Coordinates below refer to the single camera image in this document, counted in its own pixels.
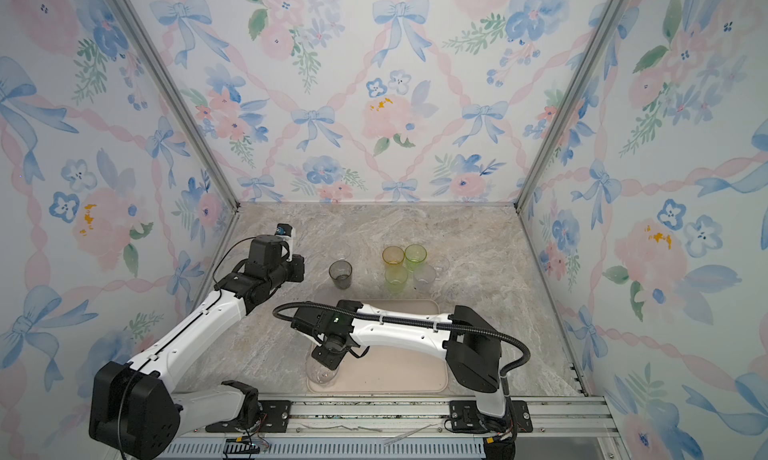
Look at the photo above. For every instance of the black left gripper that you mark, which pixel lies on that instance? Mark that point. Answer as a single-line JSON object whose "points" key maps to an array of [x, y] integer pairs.
{"points": [[298, 264]]}

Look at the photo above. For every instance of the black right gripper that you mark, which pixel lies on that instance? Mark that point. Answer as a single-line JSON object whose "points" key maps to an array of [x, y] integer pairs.
{"points": [[332, 364]]}

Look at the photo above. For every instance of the clear plastic cup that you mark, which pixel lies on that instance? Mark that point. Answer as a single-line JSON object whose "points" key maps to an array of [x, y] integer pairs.
{"points": [[318, 374], [424, 277], [340, 251], [441, 266]]}

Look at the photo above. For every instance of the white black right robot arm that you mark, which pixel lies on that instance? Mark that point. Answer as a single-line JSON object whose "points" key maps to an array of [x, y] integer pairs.
{"points": [[468, 345]]}

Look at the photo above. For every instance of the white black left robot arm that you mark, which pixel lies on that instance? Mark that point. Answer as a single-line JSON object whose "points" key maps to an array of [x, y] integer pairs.
{"points": [[135, 407]]}

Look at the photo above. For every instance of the beige plastic tray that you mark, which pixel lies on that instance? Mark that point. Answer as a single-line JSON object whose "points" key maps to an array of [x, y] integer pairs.
{"points": [[397, 359]]}

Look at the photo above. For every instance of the grey smoked plastic cup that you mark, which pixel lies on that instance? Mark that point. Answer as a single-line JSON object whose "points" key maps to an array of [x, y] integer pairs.
{"points": [[340, 273]]}

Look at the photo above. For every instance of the light green plastic cup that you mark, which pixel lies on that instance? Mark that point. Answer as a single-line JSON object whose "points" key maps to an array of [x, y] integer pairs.
{"points": [[396, 277]]}

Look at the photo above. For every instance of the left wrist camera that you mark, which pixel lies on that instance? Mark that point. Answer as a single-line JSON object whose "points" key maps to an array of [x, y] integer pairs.
{"points": [[285, 232]]}

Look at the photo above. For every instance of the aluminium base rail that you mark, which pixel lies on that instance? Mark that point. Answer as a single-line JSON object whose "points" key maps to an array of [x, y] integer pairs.
{"points": [[304, 427]]}

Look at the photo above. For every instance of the aluminium corner post left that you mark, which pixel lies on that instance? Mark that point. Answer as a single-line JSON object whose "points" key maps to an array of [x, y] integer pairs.
{"points": [[137, 33]]}

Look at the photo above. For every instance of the aluminium corner post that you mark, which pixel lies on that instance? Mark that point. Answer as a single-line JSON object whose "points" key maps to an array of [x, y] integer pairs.
{"points": [[137, 33], [608, 21]]}

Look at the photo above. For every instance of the aluminium corner post right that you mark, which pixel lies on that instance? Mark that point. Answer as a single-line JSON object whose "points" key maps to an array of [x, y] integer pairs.
{"points": [[608, 21]]}

